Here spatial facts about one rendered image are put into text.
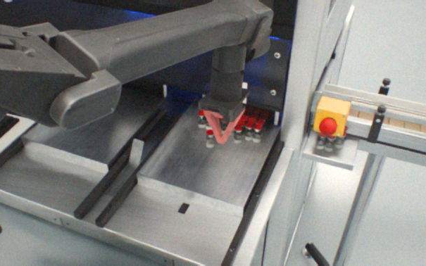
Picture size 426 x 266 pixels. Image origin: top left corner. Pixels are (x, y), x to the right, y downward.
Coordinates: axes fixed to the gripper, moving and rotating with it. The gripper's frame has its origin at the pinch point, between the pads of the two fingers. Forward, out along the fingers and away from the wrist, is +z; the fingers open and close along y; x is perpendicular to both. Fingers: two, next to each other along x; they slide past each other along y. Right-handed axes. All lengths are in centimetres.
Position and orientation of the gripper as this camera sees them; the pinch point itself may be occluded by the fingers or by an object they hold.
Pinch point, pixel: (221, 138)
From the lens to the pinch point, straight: 80.4
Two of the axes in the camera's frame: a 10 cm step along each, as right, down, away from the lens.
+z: -0.7, 8.7, 4.9
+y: 3.8, -4.3, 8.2
